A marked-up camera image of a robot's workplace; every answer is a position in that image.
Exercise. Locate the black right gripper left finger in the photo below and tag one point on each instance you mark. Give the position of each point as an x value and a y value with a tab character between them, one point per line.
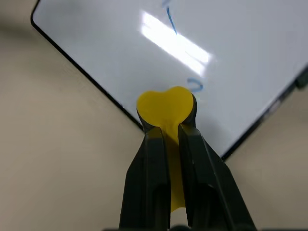
144	178

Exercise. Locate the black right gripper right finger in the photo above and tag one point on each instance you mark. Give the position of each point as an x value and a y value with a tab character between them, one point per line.
209	183

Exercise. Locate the yellow heart-shaped whiteboard eraser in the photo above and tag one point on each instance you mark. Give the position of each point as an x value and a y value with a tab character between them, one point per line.
166	108

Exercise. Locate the black-framed whiteboard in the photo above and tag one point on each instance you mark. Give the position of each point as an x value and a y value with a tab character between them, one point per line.
134	55

